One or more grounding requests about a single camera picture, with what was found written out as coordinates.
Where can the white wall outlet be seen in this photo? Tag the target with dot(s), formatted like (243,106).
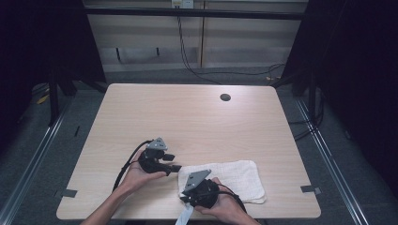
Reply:
(182,3)

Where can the small black floor object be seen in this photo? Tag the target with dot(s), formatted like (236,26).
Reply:
(77,131)

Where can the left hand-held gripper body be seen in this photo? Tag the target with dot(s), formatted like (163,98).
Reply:
(151,162)

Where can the black metal stand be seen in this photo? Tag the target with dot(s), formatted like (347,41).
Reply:
(312,100)
(53,100)

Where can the black horizontal frame bar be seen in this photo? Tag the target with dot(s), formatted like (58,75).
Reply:
(194,13)

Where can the white towel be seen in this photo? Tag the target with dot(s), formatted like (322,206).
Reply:
(237,178)

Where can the grey tape strip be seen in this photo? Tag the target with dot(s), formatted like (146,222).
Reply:
(311,189)
(69,193)

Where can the metal floor rail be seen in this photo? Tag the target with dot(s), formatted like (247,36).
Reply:
(34,156)
(331,168)

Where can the person's right hand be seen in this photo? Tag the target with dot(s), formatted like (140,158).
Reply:
(225,206)

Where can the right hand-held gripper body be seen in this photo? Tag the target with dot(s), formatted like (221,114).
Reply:
(200,190)

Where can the dark curtain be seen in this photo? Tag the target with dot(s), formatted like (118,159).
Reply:
(359,78)
(37,47)

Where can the yellow floor object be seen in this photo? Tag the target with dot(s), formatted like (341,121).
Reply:
(42,99)

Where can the person's left hand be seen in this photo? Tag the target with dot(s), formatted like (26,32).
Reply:
(137,178)

